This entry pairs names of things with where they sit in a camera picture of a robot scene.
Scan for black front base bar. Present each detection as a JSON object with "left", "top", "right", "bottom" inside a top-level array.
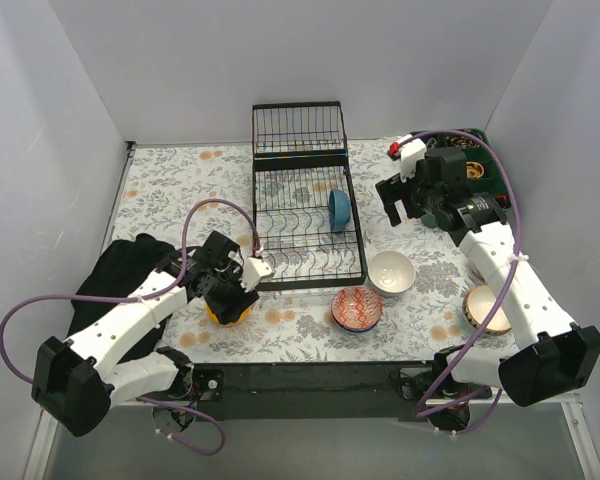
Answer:
[{"left": 193, "top": 361, "right": 424, "bottom": 420}]

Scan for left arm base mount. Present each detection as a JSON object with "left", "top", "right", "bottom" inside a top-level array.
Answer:
[{"left": 151, "top": 369, "right": 225, "bottom": 433}]

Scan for blue ceramic bowl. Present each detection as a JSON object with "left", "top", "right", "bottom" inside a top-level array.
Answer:
[{"left": 328, "top": 189, "right": 351, "bottom": 233}]

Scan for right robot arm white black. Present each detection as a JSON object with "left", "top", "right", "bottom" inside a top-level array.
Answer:
[{"left": 376, "top": 143, "right": 600, "bottom": 406}]

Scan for white bowl far right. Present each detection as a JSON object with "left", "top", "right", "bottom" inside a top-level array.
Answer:
[{"left": 470, "top": 261, "right": 482, "bottom": 278}]

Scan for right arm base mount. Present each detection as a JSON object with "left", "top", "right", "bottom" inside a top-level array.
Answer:
[{"left": 389, "top": 347, "right": 491, "bottom": 435}]

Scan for green compartment organizer tray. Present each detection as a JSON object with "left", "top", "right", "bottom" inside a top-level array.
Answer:
[{"left": 420, "top": 128, "right": 511, "bottom": 211}]

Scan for black cloth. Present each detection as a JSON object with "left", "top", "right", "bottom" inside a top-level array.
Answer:
[{"left": 68, "top": 233, "right": 175, "bottom": 336}]

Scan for black wire dish rack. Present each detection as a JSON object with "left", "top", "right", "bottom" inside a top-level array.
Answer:
[{"left": 252, "top": 101, "right": 367, "bottom": 292}]

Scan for white bowl patterned rim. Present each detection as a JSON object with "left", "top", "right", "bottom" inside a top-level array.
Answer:
[{"left": 462, "top": 284, "right": 511, "bottom": 335}]

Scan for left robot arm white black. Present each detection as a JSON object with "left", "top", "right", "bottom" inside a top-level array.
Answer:
[{"left": 32, "top": 231, "right": 274, "bottom": 437}]

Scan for yellow bands in tray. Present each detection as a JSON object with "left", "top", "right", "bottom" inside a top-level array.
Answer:
[{"left": 466, "top": 161, "right": 486, "bottom": 180}]

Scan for blue patterned bowl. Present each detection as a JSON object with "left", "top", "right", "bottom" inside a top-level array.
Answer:
[{"left": 336, "top": 323, "right": 377, "bottom": 334}]

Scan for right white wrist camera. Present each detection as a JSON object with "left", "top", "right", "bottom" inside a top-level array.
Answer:
[{"left": 387, "top": 134, "right": 427, "bottom": 183}]

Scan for plain white bowl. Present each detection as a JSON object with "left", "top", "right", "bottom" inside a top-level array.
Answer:
[{"left": 368, "top": 251, "right": 416, "bottom": 297}]

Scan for red patterned bowl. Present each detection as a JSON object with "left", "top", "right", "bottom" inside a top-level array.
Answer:
[{"left": 331, "top": 286, "right": 383, "bottom": 328}]

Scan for aluminium frame rail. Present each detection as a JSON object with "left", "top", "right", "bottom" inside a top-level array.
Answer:
[{"left": 25, "top": 394, "right": 600, "bottom": 479}]

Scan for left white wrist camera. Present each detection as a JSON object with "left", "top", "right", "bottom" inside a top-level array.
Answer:
[{"left": 240, "top": 248, "right": 275, "bottom": 292}]

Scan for yellow bowl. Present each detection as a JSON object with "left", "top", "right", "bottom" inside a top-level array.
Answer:
[{"left": 206, "top": 300, "right": 252, "bottom": 326}]

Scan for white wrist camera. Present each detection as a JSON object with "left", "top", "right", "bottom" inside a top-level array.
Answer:
[
  {"left": 387, "top": 134, "right": 427, "bottom": 183},
  {"left": 240, "top": 248, "right": 275, "bottom": 292}
]

